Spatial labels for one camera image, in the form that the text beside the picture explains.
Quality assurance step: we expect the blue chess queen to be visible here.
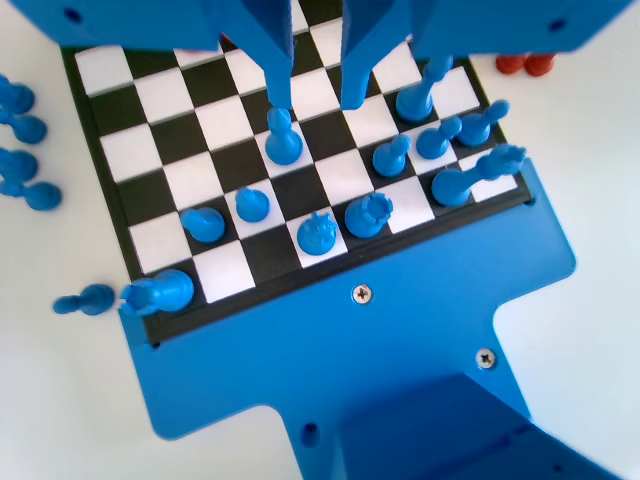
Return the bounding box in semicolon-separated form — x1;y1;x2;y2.
296;210;337;257

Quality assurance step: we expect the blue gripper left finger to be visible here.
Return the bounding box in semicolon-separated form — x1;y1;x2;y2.
209;0;296;109

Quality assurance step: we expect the blue chess bishop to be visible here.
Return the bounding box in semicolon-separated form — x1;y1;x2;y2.
263;105;305;166
395;53;454;124

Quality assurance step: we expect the blue chess rook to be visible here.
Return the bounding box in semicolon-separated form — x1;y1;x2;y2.
118;268;195;317
343;192;395;239

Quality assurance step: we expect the black white chessboard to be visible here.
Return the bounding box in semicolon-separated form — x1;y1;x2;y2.
59;0;531;346

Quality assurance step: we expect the blue base plate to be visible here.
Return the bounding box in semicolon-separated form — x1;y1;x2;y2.
117;157;577;480

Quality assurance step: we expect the blue chess king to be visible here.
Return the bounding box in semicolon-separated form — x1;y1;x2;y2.
430;143;527;209

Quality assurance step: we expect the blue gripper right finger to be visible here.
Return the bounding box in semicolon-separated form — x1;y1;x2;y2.
341;0;416;110

